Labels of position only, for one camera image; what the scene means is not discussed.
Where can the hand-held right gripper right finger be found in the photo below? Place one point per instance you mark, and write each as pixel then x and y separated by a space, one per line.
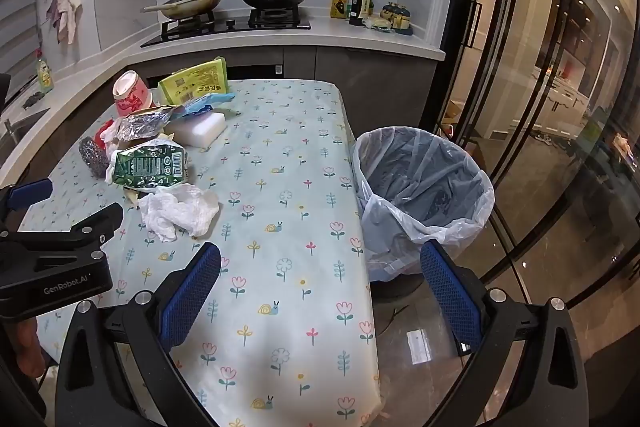
pixel 450 292

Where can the small beige-label bottle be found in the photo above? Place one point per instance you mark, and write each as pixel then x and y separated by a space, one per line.
pixel 356 9

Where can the red plastic bag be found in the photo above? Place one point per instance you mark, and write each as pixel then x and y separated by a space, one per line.
pixel 104 130

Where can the golden frying pan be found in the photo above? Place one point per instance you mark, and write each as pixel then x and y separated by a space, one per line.
pixel 192 2

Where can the yellow-green snack packet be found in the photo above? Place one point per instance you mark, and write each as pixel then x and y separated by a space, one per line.
pixel 195 82

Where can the dark scouring pad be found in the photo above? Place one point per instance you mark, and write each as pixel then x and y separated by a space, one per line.
pixel 32 100

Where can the steel wool scrubber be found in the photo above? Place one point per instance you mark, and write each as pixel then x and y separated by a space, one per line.
pixel 92 157

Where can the glass sliding door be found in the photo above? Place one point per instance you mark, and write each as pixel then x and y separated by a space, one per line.
pixel 540 72

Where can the set of seasoning jars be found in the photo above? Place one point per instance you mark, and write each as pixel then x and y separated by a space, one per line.
pixel 397 17

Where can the grey kitchen cabinet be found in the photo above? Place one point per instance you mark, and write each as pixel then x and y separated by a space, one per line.
pixel 380 77

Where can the bin with plastic liner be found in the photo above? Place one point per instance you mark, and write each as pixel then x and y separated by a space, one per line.
pixel 425 177

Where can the crumpled white tissue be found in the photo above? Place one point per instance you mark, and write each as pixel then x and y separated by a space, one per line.
pixel 177 209

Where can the silver foil wrapper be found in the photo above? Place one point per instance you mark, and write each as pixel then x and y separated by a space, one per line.
pixel 142 124

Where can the pink paper cup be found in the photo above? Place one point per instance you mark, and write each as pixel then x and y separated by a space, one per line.
pixel 131 94

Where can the green dish soap bottle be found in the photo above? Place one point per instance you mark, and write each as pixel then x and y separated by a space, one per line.
pixel 44 74

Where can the light blue packet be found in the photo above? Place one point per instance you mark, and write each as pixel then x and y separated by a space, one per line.
pixel 210 101

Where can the green snack packet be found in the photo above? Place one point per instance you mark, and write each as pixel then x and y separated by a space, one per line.
pixel 150 164

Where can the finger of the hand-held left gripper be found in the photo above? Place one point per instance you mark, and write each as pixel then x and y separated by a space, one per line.
pixel 75 227
pixel 30 193

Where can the hanging dish cloth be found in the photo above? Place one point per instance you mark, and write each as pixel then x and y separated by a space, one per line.
pixel 65 9

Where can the floral tablecloth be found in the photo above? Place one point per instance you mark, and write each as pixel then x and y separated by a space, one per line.
pixel 290 217

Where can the white foam block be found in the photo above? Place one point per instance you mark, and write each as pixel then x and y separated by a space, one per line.
pixel 197 128

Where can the black gas stove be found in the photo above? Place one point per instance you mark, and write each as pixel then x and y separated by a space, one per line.
pixel 225 27

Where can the clear wrapped food pack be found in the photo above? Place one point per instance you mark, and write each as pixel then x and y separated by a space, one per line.
pixel 376 23

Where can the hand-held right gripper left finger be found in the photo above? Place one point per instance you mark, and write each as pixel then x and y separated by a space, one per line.
pixel 192 292

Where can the steel kitchen sink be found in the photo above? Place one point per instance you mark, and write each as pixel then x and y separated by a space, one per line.
pixel 22 127

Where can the person's left hand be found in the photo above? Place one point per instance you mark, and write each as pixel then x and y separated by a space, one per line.
pixel 25 347

